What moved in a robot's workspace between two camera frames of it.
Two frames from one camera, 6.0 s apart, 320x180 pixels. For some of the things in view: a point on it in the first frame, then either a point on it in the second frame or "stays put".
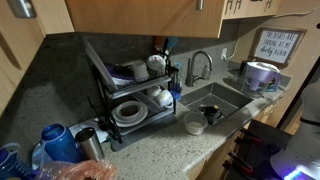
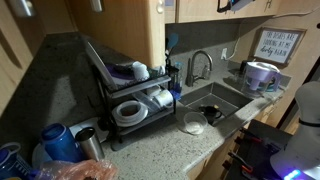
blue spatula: x=170 y=44 stays put
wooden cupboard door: x=152 y=18 → x=134 y=29
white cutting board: x=99 y=63 stays put
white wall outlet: x=224 y=53 stays put
